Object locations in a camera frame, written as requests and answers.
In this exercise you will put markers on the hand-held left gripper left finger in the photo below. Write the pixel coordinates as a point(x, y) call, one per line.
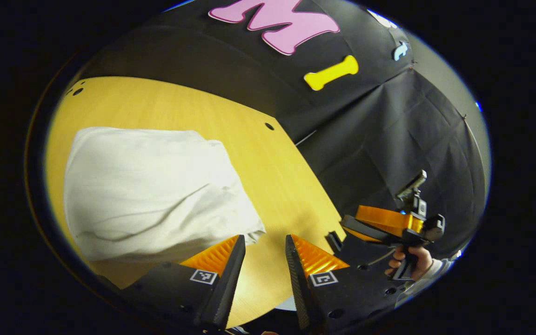
point(228, 279)

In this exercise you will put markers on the white jeans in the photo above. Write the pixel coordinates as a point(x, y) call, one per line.
point(156, 190)

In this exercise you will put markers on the black table clamp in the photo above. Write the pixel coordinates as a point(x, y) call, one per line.
point(334, 240)

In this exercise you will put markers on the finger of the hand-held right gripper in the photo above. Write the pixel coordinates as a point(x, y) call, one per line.
point(389, 218)
point(365, 229)

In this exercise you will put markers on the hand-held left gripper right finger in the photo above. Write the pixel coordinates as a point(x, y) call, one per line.
point(298, 284)

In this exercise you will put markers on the black backdrop cloth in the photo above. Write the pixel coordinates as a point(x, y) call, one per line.
point(389, 130)

